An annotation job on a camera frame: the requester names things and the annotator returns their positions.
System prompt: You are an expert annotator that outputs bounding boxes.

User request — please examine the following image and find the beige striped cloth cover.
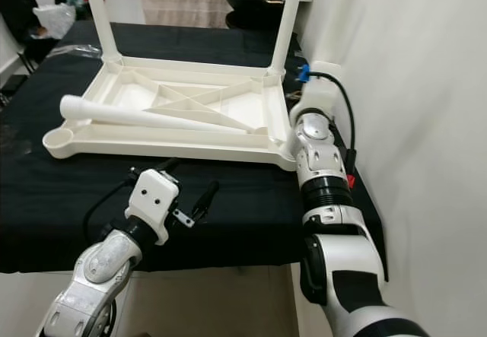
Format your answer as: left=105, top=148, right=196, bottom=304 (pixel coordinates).
left=141, top=0, right=233, bottom=27

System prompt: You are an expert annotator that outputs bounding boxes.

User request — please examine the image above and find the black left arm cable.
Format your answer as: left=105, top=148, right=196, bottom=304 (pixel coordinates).
left=84, top=177, right=138, bottom=243

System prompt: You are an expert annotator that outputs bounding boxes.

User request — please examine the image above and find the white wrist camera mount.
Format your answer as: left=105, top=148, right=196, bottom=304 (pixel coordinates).
left=124, top=168, right=181, bottom=245
left=297, top=63, right=347, bottom=125

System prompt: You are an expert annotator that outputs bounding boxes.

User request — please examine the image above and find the white plastic table top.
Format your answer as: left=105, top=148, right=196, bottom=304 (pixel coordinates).
left=43, top=56, right=301, bottom=172

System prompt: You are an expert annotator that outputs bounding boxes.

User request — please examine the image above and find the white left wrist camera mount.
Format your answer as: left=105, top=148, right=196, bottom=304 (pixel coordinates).
left=124, top=168, right=181, bottom=245

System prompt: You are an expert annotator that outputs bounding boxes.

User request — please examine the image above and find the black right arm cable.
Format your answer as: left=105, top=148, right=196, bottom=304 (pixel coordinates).
left=308, top=71, right=358, bottom=170

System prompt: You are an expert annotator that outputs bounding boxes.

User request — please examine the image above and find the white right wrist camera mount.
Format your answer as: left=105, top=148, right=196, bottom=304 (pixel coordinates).
left=297, top=63, right=347, bottom=125

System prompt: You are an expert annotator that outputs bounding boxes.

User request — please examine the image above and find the black round basin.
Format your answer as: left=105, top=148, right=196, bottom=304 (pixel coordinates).
left=219, top=0, right=298, bottom=30

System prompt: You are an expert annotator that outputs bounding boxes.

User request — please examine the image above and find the black power adapter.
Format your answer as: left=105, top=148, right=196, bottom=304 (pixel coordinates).
left=4, top=75, right=31, bottom=96

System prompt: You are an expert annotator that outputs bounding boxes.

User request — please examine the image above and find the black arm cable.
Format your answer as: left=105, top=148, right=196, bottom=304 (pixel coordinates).
left=308, top=71, right=358, bottom=170
left=84, top=177, right=138, bottom=243

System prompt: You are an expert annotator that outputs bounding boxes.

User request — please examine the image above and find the clear plastic bag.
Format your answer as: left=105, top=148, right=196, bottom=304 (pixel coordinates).
left=34, top=4, right=78, bottom=40

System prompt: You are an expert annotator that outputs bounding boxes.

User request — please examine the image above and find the black fabric bag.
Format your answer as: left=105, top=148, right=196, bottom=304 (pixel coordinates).
left=0, top=0, right=81, bottom=64

